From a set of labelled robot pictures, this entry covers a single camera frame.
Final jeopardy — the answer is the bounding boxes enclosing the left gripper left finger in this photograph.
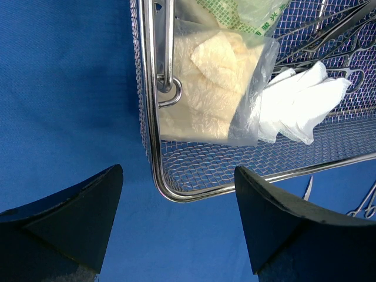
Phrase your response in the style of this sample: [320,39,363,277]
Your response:
[1,164,123,281]

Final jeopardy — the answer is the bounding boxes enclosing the steel mesh instrument tray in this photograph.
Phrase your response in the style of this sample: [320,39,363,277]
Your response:
[130,1,375,203]

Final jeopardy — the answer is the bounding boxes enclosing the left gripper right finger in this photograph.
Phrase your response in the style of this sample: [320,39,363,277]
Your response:
[234,167,375,281]

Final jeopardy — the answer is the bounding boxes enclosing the green paper packet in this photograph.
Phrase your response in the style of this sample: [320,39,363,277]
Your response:
[196,0,290,36]

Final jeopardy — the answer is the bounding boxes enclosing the steel surgical scissors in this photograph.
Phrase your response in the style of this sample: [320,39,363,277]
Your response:
[303,176,313,201]

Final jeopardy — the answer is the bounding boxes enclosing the steel hemostat clamp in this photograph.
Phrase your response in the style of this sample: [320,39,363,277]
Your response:
[346,183,376,219]

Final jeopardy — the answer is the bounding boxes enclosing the blue surgical drape cloth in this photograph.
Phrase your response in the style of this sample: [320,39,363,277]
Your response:
[1,1,375,281]

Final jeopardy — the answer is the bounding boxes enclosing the peach gauze pack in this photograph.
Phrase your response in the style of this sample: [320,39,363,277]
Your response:
[158,20,280,146]

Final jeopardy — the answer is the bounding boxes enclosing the steel forceps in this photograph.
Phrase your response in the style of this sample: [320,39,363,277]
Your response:
[273,34,375,93]

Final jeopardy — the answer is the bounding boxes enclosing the steel tweezers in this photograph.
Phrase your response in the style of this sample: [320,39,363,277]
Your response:
[276,1,375,65]

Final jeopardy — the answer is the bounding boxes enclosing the white gauze pad front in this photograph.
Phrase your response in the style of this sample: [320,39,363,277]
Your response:
[258,61,351,145]

